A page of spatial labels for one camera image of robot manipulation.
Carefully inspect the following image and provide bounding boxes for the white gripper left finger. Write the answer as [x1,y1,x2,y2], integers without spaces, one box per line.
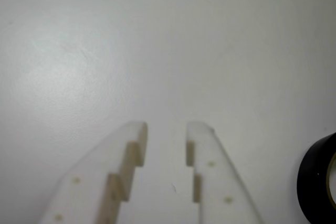
[38,121,149,224]

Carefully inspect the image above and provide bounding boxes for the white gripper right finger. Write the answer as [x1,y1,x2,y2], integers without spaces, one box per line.
[185,121,264,224]

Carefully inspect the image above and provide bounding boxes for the black tape roll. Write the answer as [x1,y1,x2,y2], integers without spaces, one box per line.
[296,132,336,224]

